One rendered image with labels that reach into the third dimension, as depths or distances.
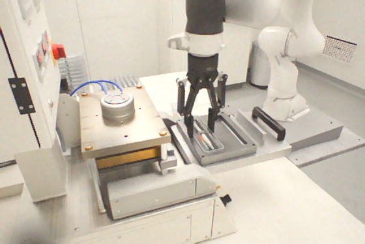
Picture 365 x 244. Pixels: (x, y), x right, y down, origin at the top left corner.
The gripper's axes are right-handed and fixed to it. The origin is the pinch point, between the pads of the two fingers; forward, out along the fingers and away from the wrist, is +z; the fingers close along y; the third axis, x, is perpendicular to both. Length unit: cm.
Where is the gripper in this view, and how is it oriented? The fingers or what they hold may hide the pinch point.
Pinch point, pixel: (201, 123)
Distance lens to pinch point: 74.6
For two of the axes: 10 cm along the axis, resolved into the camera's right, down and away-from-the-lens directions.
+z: 0.1, 8.5, 5.3
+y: 9.4, -1.9, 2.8
